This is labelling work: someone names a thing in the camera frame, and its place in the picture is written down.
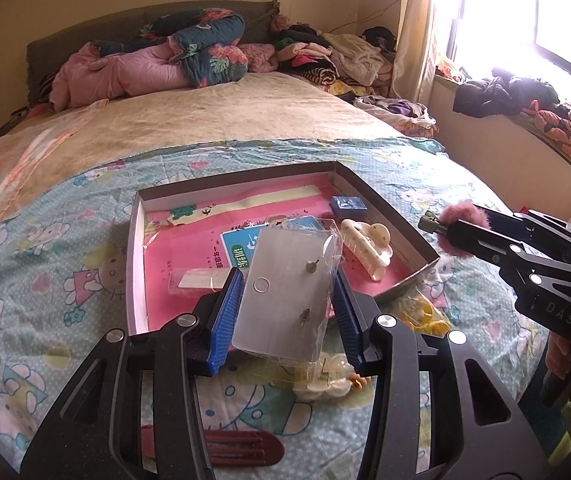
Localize pink hair clip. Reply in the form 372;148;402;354
418;202;476;258

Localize cream curtain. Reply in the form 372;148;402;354
393;0;446;106

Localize peach floral sheet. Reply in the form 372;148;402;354
0;100;111;261

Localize shallow cardboard box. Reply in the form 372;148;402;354
125;160;441;336

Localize beige bedsheet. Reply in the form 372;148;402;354
30;70;416;161

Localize small blue box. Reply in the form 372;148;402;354
329;195;366;213

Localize dark clothes on sill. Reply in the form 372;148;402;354
453;67;561;118

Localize cartoon cat print blanket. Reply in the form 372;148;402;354
0;135;551;480

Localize pile of clothes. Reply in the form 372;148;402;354
270;12;439;138

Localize cream claw hair clip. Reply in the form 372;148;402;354
340;217;393;283

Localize orange patterned cloth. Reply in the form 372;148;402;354
530;102;571;171

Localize dark red hair clip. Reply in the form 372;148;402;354
141;425;284;467

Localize dark green garment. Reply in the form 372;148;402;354
528;395;571;463

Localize pink and floral bedding pile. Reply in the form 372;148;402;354
25;0;281;106

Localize white earring card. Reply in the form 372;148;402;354
230;220;343;368

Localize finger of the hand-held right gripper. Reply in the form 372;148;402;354
458;210;571;253
445;231;571;292

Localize dark floral quilt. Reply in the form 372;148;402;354
98;7;248;88

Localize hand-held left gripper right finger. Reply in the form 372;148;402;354
333;267;551;480

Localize bright window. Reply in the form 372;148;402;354
430;0;571;116

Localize bag of yellow hair ties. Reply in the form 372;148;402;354
395;285;453;338

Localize small white card packet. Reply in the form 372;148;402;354
168;267;233;293

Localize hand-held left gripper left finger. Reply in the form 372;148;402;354
20;267;246;480

